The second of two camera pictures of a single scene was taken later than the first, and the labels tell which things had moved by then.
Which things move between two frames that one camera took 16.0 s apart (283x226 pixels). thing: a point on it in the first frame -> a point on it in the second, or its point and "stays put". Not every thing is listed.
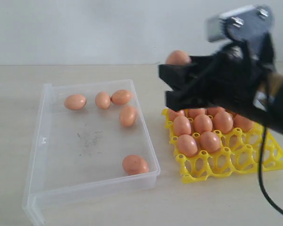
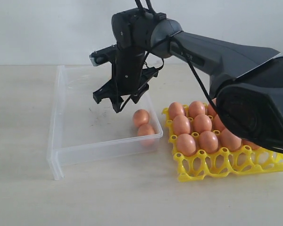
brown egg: x=102 y=100 -> x=140 y=117
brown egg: x=172 y=114 stays put
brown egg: x=202 y=123 stays put
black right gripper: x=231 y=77 -> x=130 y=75
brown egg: x=133 y=165 -> x=253 y=145
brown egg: x=187 y=145 stays put
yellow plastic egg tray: x=240 y=150 stays put
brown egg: x=193 y=113 stays put
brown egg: x=181 y=126 stays put
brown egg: x=178 y=57 -> x=228 y=140
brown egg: x=209 y=141 stays put
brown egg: x=212 y=111 stays put
